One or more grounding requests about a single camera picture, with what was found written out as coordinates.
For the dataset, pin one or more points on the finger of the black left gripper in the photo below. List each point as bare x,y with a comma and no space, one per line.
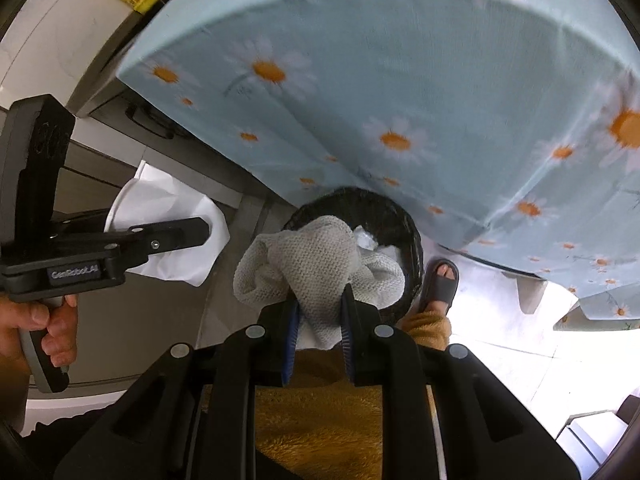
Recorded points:
157,238

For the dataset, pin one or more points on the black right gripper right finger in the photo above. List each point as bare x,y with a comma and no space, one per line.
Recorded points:
359,342

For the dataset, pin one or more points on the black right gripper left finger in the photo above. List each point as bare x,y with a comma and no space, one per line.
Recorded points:
278,346

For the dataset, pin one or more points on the white paper cup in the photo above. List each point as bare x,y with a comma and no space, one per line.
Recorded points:
153,195

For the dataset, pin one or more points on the grey waffle cloth rag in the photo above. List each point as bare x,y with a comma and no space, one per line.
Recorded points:
315,264

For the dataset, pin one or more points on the black woven trash basket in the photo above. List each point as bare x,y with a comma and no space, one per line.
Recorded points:
386,221

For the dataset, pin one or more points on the person's left hand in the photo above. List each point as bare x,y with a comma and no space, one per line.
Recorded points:
60,327

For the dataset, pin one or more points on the crumpled clear plastic wrap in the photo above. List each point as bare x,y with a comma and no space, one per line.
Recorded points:
364,239

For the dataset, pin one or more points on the grey slipper on foot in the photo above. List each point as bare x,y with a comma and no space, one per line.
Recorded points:
440,286

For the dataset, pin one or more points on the daisy print blue tablecloth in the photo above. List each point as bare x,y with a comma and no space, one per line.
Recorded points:
509,129

